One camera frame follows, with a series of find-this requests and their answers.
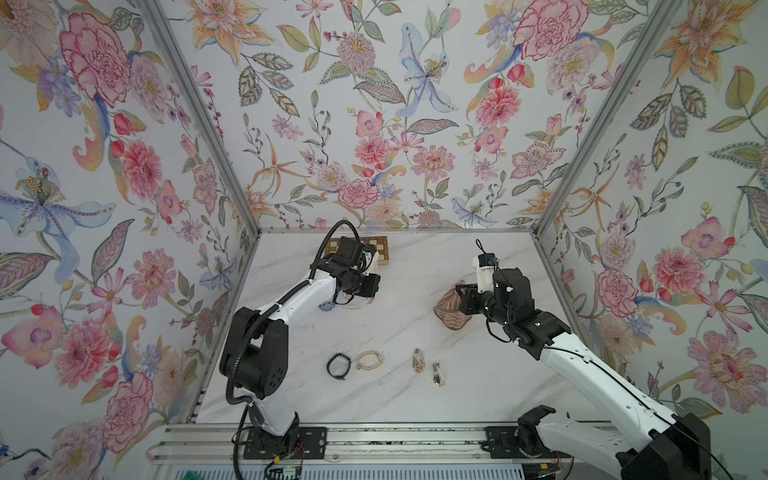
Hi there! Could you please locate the brown striped cloth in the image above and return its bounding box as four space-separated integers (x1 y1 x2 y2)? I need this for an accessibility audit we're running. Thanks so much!
433 288 472 331

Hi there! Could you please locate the black band wristwatch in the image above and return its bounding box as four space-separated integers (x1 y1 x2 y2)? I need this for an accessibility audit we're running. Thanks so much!
325 352 352 381

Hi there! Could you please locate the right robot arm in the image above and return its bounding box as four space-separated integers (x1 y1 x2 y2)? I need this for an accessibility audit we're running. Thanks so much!
455 266 714 479

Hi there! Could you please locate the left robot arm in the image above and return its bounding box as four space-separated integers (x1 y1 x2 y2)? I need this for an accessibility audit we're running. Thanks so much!
219 237 381 437

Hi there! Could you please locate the wooden chessboard box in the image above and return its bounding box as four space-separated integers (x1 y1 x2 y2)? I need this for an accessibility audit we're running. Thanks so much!
324 236 390 265

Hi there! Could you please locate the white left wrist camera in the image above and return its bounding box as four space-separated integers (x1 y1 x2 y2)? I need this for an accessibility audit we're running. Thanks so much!
360 244 380 276

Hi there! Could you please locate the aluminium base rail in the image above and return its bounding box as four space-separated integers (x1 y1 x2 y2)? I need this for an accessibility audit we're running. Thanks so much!
147 423 603 479

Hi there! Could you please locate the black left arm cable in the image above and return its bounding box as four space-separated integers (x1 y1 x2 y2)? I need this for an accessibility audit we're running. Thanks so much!
224 219 362 480

